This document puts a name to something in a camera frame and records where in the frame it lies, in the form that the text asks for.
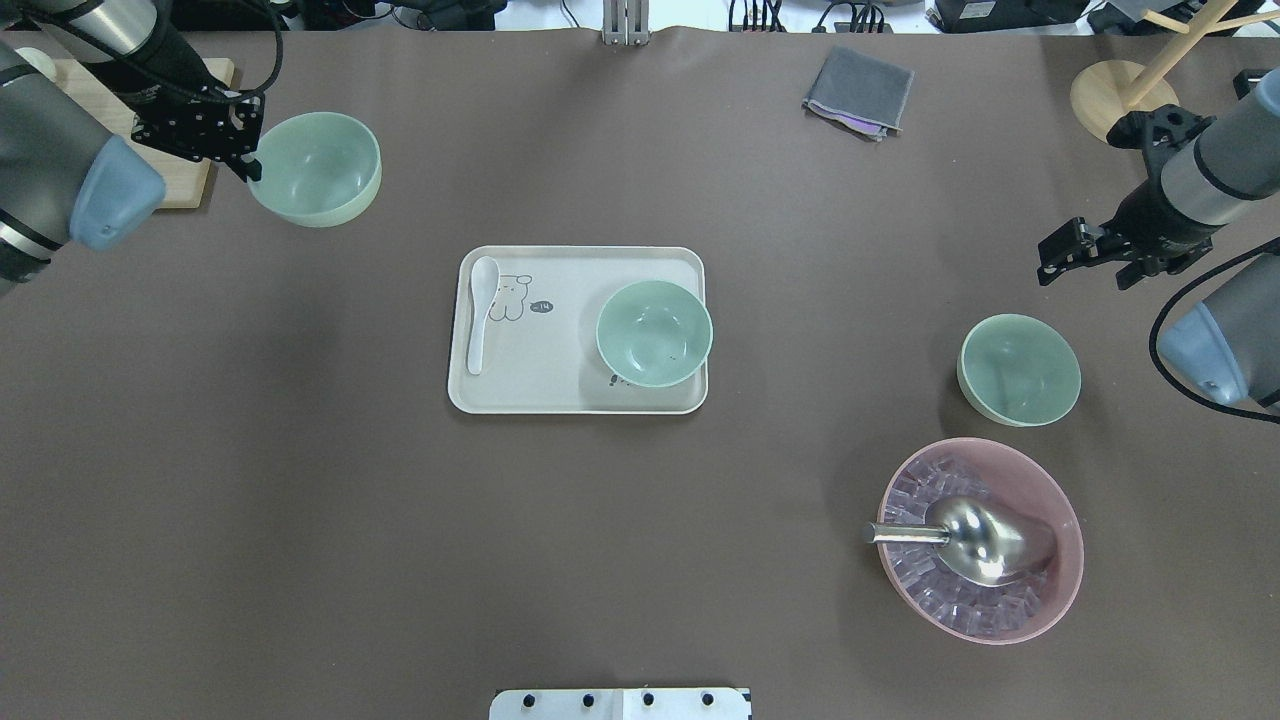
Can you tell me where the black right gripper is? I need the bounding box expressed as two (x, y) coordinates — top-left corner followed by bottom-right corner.
(1036, 105), (1226, 290)

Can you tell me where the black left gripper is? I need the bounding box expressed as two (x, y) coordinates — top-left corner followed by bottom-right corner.
(132, 88), (265, 183)

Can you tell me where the green bowl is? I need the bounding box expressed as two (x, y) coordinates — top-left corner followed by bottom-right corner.
(595, 281), (716, 388)
(248, 111), (383, 228)
(956, 314), (1082, 428)

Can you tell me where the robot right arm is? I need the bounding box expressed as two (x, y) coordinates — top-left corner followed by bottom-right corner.
(1037, 70), (1279, 423)

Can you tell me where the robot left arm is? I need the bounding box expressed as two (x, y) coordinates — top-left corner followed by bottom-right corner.
(1, 1), (271, 292)

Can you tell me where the wooden cutting board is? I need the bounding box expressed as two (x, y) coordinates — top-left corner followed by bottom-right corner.
(40, 58), (236, 210)

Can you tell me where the wooden cup tree stand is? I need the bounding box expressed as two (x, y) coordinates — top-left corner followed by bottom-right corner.
(1069, 1), (1279, 141)

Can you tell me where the white ceramic spoon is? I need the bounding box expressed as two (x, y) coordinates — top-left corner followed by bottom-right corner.
(466, 256), (500, 375)

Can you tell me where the pink bowl with ice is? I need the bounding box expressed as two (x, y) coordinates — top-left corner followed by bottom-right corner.
(876, 438), (1084, 646)

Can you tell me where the grey folded cloth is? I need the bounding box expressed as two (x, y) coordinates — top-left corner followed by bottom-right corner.
(803, 47), (916, 142)

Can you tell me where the metal ice scoop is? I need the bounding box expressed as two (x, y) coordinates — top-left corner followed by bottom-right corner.
(861, 495), (1057, 587)

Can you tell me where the cream serving tray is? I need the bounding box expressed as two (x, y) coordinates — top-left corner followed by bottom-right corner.
(447, 245), (709, 415)

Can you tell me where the green bowl on tray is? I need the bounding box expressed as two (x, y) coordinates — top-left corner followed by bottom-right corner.
(595, 281), (716, 388)

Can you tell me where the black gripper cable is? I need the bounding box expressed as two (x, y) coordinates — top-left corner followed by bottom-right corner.
(1148, 236), (1280, 413)

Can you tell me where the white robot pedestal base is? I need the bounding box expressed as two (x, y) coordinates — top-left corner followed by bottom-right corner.
(488, 687), (753, 719)

